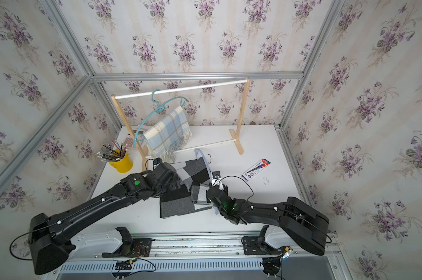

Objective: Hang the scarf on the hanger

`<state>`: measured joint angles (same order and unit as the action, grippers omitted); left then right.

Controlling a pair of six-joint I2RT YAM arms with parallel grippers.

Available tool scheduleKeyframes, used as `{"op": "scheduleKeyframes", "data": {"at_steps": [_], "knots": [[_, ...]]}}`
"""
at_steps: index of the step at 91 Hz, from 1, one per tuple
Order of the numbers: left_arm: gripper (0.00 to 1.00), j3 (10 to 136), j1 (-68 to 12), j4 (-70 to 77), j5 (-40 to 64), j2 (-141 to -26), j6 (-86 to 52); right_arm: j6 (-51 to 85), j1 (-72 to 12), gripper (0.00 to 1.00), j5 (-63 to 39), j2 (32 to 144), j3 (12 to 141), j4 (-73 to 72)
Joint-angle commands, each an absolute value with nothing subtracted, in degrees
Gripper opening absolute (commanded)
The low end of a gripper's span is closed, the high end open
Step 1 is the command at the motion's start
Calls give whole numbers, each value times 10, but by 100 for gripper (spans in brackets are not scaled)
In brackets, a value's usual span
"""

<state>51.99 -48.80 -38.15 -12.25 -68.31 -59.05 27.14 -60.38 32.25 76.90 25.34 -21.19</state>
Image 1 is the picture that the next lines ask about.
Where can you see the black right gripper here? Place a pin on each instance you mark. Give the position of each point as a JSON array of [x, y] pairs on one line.
[[208, 189]]

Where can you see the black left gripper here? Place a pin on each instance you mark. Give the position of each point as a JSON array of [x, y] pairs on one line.
[[176, 182]]

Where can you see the grey black checkered scarf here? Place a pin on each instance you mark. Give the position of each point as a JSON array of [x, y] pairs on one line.
[[179, 202]]

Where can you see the blue cream plaid scarf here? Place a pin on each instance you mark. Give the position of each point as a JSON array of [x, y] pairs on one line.
[[169, 135]]

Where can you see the teal plastic hanger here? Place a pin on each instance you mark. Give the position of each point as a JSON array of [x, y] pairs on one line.
[[159, 109]]

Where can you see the light blue plastic hanger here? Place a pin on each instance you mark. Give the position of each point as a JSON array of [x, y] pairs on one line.
[[202, 182]]

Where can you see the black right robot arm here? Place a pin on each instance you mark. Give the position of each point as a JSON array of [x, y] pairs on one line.
[[306, 226]]

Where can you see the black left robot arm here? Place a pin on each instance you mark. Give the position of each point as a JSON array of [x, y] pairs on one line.
[[50, 237]]

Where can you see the red white blister package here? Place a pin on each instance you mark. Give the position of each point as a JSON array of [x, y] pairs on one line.
[[255, 169]]

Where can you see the yellow pen cup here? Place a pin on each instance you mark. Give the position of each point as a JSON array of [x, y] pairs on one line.
[[116, 155]]

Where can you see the wooden clothes rack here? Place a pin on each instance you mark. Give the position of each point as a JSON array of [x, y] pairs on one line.
[[235, 133]]

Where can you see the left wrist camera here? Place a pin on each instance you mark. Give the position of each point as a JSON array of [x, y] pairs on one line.
[[156, 162]]

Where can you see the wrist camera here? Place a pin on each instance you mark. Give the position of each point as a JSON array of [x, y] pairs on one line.
[[216, 176], [156, 162]]

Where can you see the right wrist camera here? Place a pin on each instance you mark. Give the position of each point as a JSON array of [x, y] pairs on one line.
[[216, 176]]

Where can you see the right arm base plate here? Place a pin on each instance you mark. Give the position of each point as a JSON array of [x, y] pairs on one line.
[[272, 241]]

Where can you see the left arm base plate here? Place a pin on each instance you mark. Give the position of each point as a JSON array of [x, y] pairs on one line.
[[130, 246]]

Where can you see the aluminium mounting rail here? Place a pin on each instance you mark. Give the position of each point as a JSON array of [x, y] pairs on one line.
[[177, 245]]

